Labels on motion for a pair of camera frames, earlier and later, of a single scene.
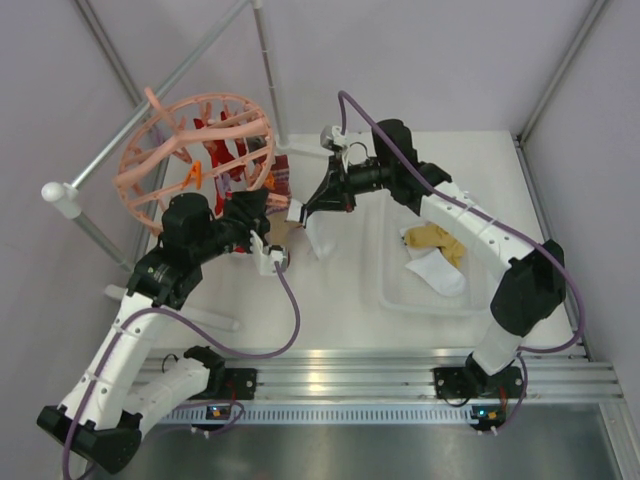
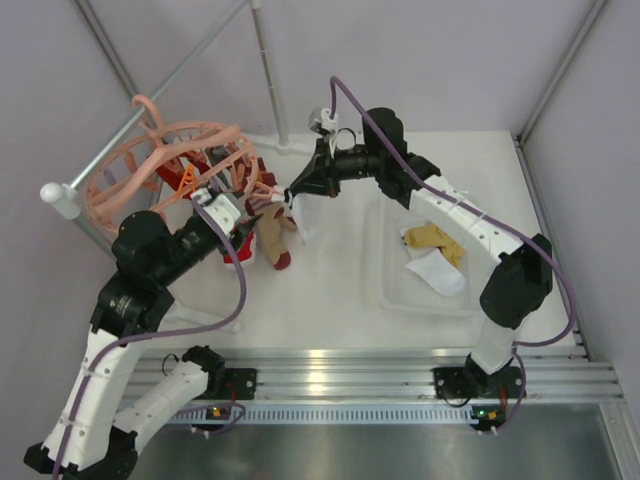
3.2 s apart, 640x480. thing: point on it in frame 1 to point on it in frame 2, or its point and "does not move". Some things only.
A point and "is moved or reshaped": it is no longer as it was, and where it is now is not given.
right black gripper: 332,194 to 322,174
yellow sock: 434,236 does not move
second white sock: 429,263 does not move
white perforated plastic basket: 403,290 does not move
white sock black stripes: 321,226 to 296,232
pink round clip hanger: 198,145 is moved or reshaped
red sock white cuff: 224,165 to 182,171
